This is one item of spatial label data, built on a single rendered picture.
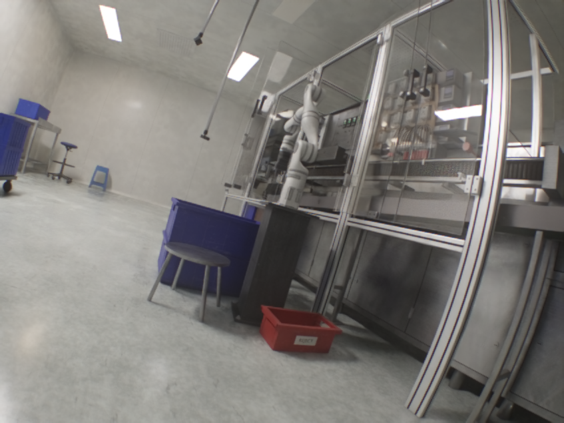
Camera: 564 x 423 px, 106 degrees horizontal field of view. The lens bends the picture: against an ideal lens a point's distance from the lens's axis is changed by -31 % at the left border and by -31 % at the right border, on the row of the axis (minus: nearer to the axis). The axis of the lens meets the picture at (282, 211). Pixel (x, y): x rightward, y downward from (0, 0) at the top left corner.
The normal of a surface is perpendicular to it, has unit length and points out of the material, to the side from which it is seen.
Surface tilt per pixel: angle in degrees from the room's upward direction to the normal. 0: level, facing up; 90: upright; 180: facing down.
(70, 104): 90
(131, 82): 90
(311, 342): 90
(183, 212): 90
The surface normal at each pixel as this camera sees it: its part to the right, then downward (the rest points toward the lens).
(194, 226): 0.41, 0.11
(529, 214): -0.88, -0.26
